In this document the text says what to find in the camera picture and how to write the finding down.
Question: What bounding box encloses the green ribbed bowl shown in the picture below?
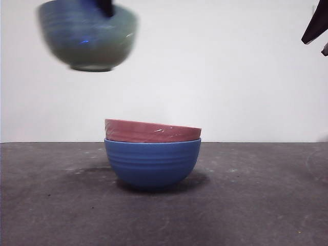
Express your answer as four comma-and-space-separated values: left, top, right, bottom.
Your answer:
37, 0, 141, 72

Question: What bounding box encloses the red ribbed bowl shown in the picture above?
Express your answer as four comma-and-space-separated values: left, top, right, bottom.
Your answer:
104, 118, 203, 143

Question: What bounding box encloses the blue ribbed bowl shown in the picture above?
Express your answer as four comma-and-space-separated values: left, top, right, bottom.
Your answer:
104, 137, 202, 192

